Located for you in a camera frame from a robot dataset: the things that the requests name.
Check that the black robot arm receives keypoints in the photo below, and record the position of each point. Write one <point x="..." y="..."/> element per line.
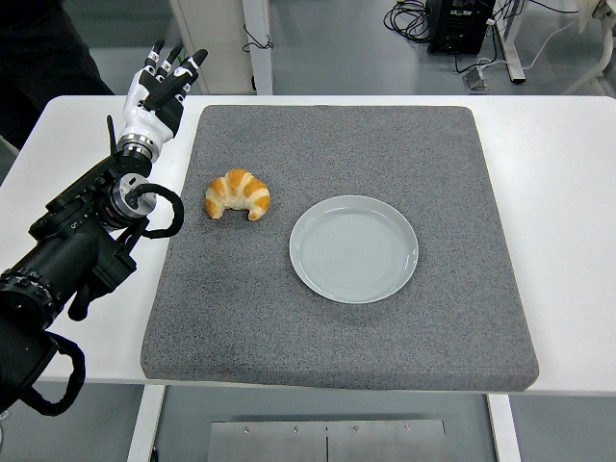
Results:
<point x="72" y="250"/>

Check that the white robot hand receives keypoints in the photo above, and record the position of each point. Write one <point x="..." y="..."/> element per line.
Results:
<point x="144" y="122"/>

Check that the white desk foot post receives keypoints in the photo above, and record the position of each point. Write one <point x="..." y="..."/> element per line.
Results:
<point x="512" y="53"/>

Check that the person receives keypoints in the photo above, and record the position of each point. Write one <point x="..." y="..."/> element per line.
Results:
<point x="38" y="58"/>

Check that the white chair base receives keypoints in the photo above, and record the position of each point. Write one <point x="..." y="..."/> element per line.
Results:
<point x="605" y="53"/>

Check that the black computer case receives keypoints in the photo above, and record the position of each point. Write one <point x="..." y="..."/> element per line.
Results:
<point x="457" y="29"/>

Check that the white table leg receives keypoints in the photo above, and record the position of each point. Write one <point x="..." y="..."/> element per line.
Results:
<point x="144" y="423"/>
<point x="504" y="428"/>

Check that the golden croissant bread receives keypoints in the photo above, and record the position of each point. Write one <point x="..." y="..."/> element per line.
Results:
<point x="236" y="187"/>

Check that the grey metal plate with screws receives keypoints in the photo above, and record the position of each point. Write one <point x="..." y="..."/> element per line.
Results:
<point x="327" y="440"/>

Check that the white desk frame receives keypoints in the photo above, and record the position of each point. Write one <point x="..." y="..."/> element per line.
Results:
<point x="221" y="29"/>

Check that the grey floor pedal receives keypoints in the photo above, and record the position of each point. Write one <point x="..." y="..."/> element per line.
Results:
<point x="476" y="82"/>

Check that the grey felt mat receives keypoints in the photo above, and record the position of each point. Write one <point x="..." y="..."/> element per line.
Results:
<point x="337" y="337"/>

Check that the pale grey round plate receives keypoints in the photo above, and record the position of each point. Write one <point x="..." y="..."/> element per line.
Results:
<point x="353" y="250"/>

